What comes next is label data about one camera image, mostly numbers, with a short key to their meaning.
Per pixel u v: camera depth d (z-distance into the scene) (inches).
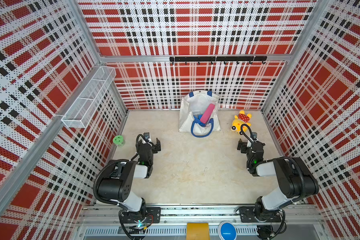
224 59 35.1
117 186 17.6
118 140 38.8
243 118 42.4
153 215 29.0
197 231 27.7
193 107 43.4
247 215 28.9
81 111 36.2
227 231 26.8
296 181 17.9
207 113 42.4
